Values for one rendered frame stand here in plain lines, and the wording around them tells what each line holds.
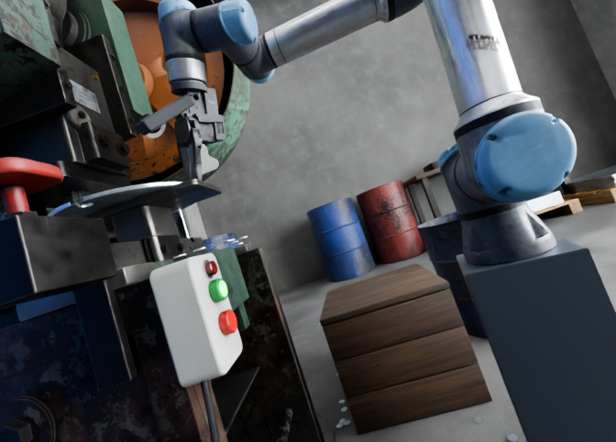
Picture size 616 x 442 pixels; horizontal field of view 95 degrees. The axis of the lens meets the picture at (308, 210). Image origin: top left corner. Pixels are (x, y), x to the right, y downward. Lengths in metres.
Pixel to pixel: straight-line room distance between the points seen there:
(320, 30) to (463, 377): 0.98
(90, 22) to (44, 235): 0.81
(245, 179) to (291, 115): 1.13
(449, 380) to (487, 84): 0.80
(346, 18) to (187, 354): 0.67
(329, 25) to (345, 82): 3.68
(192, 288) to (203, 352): 0.07
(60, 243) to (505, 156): 0.52
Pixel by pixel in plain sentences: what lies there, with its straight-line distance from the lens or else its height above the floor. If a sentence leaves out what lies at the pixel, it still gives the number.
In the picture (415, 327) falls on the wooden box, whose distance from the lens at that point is 0.95.
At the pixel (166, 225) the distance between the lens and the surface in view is 0.68.
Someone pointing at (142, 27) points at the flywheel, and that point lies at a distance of 1.38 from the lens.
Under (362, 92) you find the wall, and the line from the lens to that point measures 4.35.
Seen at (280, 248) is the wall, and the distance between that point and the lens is 3.95.
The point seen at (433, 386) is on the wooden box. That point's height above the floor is 0.08.
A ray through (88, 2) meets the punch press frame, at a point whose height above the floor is 1.39.
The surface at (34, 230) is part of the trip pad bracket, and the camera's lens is 0.35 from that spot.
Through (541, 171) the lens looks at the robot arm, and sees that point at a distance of 0.48.
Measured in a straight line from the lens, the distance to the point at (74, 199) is 0.78.
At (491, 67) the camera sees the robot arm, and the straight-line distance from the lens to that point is 0.52.
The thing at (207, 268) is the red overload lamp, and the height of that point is 0.61.
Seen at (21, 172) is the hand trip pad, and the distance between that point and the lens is 0.37.
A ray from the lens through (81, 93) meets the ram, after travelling 0.84.
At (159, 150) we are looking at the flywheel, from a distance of 1.15.
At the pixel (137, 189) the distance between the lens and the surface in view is 0.58.
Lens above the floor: 0.61
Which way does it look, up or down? 5 degrees up
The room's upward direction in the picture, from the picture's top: 19 degrees counter-clockwise
